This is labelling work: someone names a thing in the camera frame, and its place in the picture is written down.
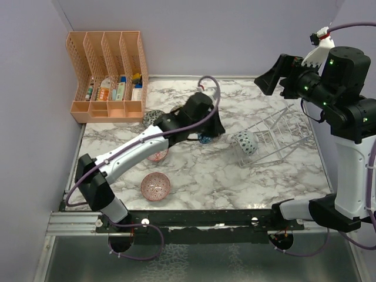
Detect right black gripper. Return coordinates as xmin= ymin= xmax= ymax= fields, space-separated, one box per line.
xmin=255 ymin=52 xmax=337 ymax=110

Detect blue triangle pattern bowl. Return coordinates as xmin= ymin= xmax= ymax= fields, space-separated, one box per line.
xmin=197 ymin=133 xmax=213 ymax=145

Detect blue floral pattern bowl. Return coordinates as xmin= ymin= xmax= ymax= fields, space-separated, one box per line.
xmin=234 ymin=130 xmax=259 ymax=156

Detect red geometric pattern bowl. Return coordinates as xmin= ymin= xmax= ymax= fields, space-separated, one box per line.
xmin=146 ymin=149 xmax=169 ymax=162

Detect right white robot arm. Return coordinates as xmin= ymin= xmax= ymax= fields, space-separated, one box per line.
xmin=255 ymin=46 xmax=375 ymax=233

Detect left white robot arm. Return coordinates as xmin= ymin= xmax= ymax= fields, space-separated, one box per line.
xmin=75 ymin=92 xmax=225 ymax=232

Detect brown tile pattern bowl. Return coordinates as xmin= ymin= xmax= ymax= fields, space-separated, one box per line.
xmin=170 ymin=105 xmax=183 ymax=113

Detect green leaf pattern bowl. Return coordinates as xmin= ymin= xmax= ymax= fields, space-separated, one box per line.
xmin=143 ymin=110 xmax=165 ymax=128

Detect red circle pattern bowl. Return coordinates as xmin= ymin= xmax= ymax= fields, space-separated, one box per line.
xmin=140 ymin=172 xmax=171 ymax=202

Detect orange plastic desk organizer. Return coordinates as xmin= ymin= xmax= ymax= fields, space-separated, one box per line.
xmin=66 ymin=31 xmax=149 ymax=124

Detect items in organizer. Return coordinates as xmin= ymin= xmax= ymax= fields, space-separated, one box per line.
xmin=84 ymin=73 xmax=146 ymax=102

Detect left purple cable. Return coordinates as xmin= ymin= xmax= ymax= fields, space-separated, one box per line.
xmin=65 ymin=75 xmax=221 ymax=261

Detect purple cable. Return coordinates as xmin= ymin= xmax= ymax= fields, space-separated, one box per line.
xmin=274 ymin=22 xmax=376 ymax=257
xmin=65 ymin=75 xmax=221 ymax=261

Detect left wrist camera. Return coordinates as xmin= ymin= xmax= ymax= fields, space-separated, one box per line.
xmin=197 ymin=84 xmax=218 ymax=100

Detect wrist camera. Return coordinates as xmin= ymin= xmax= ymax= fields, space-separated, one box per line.
xmin=301 ymin=26 xmax=335 ymax=68
xmin=197 ymin=84 xmax=218 ymax=100

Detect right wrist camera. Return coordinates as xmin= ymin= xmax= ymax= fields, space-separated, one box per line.
xmin=301 ymin=26 xmax=335 ymax=68

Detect white wire dish rack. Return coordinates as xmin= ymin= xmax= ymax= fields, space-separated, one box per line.
xmin=231 ymin=104 xmax=312 ymax=166

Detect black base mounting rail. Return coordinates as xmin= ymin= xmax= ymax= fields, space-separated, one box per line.
xmin=58 ymin=192 xmax=306 ymax=245

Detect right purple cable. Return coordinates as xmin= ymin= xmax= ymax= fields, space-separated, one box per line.
xmin=274 ymin=22 xmax=376 ymax=257

